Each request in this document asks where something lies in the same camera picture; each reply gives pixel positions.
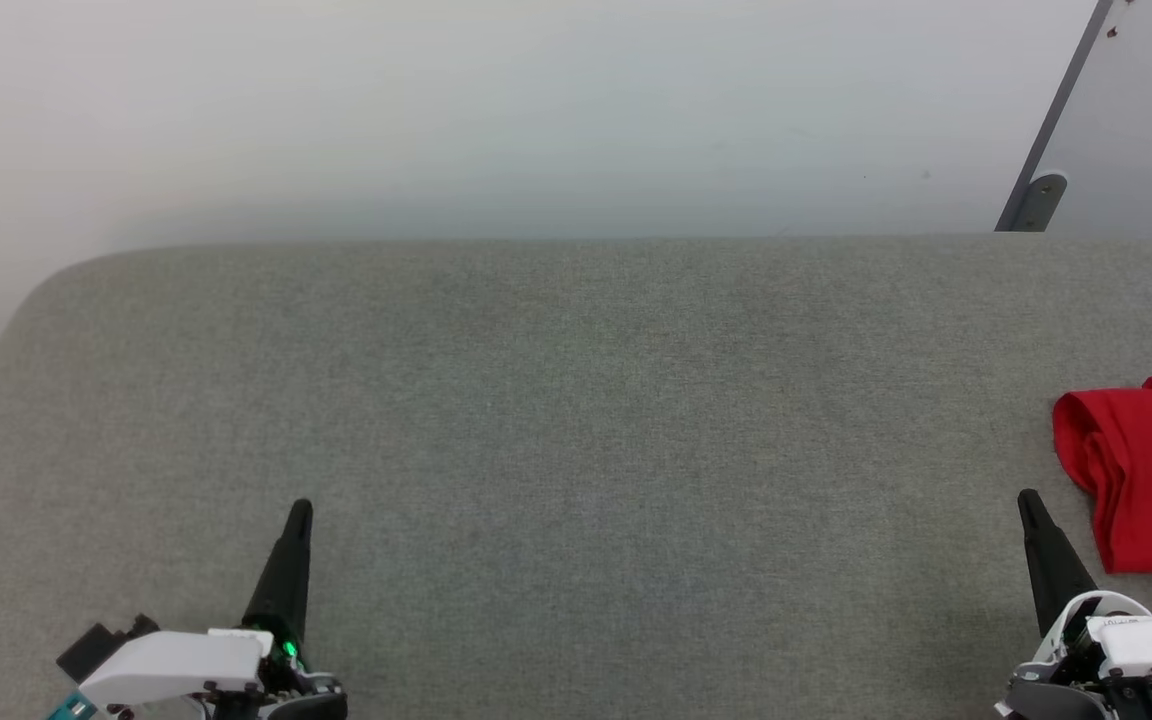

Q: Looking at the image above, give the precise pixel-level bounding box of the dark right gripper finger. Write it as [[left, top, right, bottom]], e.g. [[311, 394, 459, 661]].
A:
[[1017, 488, 1098, 639]]

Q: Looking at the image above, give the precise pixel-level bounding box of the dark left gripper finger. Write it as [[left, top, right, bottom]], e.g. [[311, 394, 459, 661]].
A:
[[240, 499, 316, 650]]

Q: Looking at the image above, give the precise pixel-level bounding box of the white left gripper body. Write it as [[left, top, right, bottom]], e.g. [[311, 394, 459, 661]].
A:
[[75, 627, 350, 720]]

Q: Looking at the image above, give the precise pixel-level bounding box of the red white basketball jersey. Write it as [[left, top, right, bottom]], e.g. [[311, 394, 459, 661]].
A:
[[1051, 376, 1152, 614]]

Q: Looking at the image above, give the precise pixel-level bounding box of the grey metal bracket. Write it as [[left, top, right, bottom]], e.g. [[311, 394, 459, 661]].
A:
[[1014, 171, 1069, 233]]

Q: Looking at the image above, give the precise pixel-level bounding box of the grey metal frame strip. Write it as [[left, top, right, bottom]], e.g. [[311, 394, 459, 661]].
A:
[[993, 0, 1119, 233]]

